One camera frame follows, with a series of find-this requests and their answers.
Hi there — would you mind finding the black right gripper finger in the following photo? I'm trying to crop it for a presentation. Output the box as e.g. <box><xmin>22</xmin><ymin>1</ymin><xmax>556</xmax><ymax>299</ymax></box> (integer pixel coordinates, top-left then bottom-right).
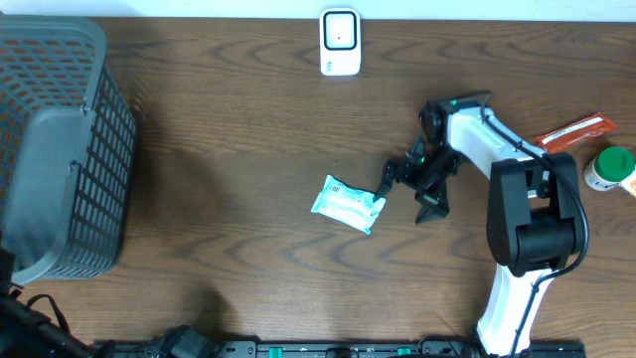
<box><xmin>414</xmin><ymin>184</ymin><xmax>449</xmax><ymax>224</ymax></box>
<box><xmin>373</xmin><ymin>161</ymin><xmax>398</xmax><ymax>202</ymax></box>

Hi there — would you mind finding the mint Zappy wipes pack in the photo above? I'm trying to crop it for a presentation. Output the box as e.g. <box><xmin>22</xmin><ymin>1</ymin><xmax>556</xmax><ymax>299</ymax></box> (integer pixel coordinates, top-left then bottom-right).
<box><xmin>311</xmin><ymin>175</ymin><xmax>386</xmax><ymax>235</ymax></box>

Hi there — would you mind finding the red Top chocolate bar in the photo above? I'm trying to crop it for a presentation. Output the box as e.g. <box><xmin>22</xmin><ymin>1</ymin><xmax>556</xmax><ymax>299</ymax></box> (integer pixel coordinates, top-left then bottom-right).
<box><xmin>535</xmin><ymin>112</ymin><xmax>616</xmax><ymax>153</ymax></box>

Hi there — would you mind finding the green lid jar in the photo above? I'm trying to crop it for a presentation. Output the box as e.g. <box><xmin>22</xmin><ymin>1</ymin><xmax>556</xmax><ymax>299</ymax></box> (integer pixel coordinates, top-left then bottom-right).
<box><xmin>583</xmin><ymin>146</ymin><xmax>635</xmax><ymax>191</ymax></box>

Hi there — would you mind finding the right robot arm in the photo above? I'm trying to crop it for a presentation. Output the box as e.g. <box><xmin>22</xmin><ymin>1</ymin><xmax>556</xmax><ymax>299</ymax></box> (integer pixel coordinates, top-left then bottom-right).
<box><xmin>375</xmin><ymin>91</ymin><xmax>590</xmax><ymax>357</ymax></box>

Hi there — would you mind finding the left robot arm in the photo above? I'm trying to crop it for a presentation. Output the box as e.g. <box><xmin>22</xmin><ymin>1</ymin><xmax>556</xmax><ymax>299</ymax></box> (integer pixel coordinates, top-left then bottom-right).
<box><xmin>1</xmin><ymin>250</ymin><xmax>94</xmax><ymax>358</ymax></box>

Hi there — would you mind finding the white barcode scanner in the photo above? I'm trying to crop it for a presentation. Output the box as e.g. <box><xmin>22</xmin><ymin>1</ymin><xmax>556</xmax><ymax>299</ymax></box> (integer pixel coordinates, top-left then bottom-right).
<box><xmin>319</xmin><ymin>8</ymin><xmax>362</xmax><ymax>77</ymax></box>

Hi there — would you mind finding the grey plastic mesh basket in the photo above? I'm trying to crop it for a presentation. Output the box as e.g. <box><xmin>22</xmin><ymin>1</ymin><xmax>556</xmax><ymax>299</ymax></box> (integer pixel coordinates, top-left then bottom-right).
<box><xmin>1</xmin><ymin>15</ymin><xmax>138</xmax><ymax>284</ymax></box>

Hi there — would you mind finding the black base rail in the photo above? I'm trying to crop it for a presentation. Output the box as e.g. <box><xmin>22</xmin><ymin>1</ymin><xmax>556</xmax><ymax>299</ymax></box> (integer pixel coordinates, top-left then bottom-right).
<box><xmin>88</xmin><ymin>325</ymin><xmax>587</xmax><ymax>358</ymax></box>

